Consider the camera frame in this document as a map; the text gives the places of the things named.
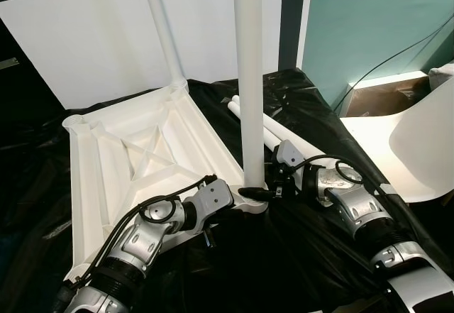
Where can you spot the white tapered plastic table leg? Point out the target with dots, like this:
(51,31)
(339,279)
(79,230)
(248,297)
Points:
(250,79)
(291,134)
(269,137)
(164,36)

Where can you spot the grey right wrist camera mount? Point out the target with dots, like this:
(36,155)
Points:
(289,153)

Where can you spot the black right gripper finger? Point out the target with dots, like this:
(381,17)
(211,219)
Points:
(254,192)

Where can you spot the black plastic sheet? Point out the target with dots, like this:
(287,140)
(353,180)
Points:
(298,256)

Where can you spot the small grey wall plate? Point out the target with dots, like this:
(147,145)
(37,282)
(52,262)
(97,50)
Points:
(7,62)

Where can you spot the brown cardboard box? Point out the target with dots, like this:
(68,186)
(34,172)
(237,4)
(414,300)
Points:
(383,100)

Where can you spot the white plastic shell chair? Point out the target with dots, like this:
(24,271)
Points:
(418,150)

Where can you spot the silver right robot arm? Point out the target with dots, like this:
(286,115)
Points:
(369,213)

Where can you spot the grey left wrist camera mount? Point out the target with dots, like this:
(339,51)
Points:
(213,198)

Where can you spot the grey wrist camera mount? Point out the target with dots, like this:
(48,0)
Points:
(213,198)
(289,153)

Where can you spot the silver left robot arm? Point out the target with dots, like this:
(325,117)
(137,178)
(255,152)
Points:
(142,249)

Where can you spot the large white board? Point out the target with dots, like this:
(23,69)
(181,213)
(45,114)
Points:
(71,43)

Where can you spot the white plastic table top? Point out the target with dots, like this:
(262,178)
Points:
(113,164)

